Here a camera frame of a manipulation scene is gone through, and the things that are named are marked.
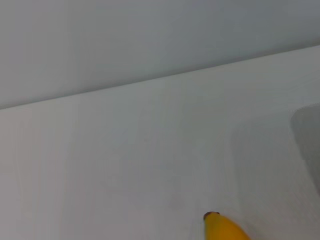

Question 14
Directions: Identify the yellow banana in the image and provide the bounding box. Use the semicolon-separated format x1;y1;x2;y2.
202;211;252;240

